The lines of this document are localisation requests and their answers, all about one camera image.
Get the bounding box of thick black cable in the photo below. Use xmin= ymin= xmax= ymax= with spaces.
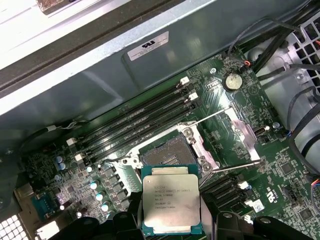
xmin=252 ymin=0 xmax=320 ymax=78

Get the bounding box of thin grey cable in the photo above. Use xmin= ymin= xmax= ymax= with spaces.
xmin=227 ymin=17 xmax=302 ymax=60

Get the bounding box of small white barcode sticker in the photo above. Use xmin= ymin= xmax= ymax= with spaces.
xmin=250 ymin=201 xmax=265 ymax=212

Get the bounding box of black fan cable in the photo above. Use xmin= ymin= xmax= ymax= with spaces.
xmin=19 ymin=119 xmax=89 ymax=156

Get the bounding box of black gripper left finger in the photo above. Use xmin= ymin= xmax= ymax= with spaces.
xmin=52 ymin=191 xmax=143 ymax=240

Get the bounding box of internal usb port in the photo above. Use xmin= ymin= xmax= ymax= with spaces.
xmin=254 ymin=125 xmax=266 ymax=139

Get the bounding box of white certification label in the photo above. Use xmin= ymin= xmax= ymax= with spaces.
xmin=127 ymin=32 xmax=170 ymax=61

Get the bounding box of cpu socket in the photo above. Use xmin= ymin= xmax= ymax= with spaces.
xmin=119 ymin=122 xmax=221 ymax=176

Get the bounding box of blue serial port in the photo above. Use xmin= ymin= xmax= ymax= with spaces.
xmin=30 ymin=195 xmax=60 ymax=221

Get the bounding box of black ram slot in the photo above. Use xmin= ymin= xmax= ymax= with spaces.
xmin=67 ymin=76 xmax=191 ymax=147
xmin=74 ymin=84 xmax=195 ymax=155
xmin=82 ymin=99 xmax=201 ymax=170
xmin=74 ymin=92 xmax=200 ymax=163

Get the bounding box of black expansion slot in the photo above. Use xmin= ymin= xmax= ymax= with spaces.
xmin=207 ymin=186 xmax=251 ymax=211
xmin=199 ymin=173 xmax=238 ymax=197

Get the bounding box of silver cpu chip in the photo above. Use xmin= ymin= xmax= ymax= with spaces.
xmin=140 ymin=163 xmax=202 ymax=237

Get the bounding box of grey rear port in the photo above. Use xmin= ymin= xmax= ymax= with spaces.
xmin=14 ymin=185 xmax=35 ymax=200

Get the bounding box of black open pc case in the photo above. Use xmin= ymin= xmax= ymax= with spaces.
xmin=0 ymin=0 xmax=320 ymax=240

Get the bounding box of round coin battery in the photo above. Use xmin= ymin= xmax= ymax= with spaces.
xmin=223 ymin=72 xmax=243 ymax=92

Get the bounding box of green motherboard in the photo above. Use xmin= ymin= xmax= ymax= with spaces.
xmin=14 ymin=49 xmax=320 ymax=240

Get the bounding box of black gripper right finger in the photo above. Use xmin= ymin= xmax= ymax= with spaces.
xmin=200 ymin=192 xmax=310 ymax=240

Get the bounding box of metal socket cover frame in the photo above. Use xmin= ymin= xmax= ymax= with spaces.
xmin=191 ymin=107 xmax=263 ymax=173

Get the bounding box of silver network port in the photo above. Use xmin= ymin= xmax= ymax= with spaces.
xmin=34 ymin=223 xmax=60 ymax=240

